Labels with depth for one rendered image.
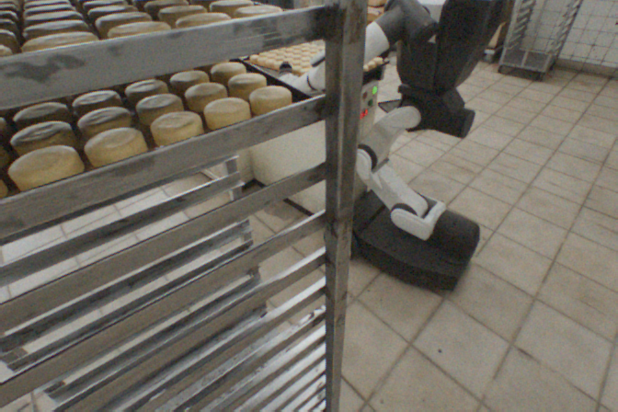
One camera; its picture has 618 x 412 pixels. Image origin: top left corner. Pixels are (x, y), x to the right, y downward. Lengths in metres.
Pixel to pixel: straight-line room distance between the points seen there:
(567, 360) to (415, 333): 0.60
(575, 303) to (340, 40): 1.82
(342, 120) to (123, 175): 0.22
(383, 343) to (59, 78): 1.46
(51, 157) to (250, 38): 0.20
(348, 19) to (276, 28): 0.07
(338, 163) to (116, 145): 0.23
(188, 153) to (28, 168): 0.13
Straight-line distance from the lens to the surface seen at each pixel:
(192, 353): 1.35
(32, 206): 0.32
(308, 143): 1.60
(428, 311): 1.67
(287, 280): 0.52
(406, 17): 1.05
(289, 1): 2.13
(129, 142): 0.34
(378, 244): 1.63
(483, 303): 1.79
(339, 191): 0.41
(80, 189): 0.31
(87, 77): 0.28
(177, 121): 0.36
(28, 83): 0.28
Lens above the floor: 1.39
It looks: 37 degrees down
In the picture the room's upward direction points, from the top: 2 degrees counter-clockwise
